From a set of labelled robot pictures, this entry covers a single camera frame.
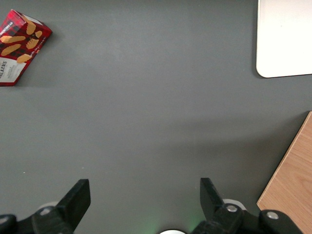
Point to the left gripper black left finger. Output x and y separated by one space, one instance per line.
73 204

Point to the red tartan shortbread cookie box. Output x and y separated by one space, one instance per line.
22 44

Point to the wooden two-drawer cabinet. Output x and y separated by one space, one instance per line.
292 175

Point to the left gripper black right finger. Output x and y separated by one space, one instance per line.
214 209

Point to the white rectangular tray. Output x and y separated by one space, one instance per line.
285 36

